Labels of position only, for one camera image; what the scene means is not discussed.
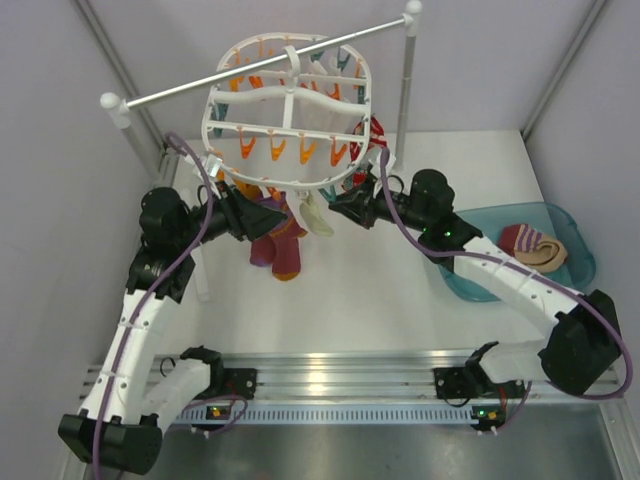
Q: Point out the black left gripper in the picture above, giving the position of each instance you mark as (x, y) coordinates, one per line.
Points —
(245, 218)

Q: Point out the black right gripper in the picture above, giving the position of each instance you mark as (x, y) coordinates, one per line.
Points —
(362, 203)

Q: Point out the cream sock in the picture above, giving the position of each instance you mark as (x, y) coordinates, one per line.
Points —
(312, 217)

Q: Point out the white round clip hanger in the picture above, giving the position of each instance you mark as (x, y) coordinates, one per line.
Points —
(297, 123)

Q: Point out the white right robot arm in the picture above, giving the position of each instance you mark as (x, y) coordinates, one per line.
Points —
(580, 337)

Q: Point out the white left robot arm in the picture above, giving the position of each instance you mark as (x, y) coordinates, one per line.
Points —
(121, 423)

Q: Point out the maroon sock pair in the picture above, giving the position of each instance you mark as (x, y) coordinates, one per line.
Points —
(279, 249)

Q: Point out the teal plastic basin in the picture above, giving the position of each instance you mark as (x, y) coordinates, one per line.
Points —
(580, 268)

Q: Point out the white metal drying rack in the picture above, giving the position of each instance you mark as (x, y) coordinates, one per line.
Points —
(166, 43)

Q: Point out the striped pink purple sock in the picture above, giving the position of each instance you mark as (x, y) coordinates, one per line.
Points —
(533, 248)

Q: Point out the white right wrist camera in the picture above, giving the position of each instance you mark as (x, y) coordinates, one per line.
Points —
(381, 159)

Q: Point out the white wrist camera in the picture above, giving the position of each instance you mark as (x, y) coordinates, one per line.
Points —
(213, 167)
(381, 159)

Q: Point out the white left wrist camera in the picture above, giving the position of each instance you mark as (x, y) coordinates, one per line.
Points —
(213, 167)

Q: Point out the aluminium rail base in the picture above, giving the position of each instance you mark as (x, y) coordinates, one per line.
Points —
(323, 389)

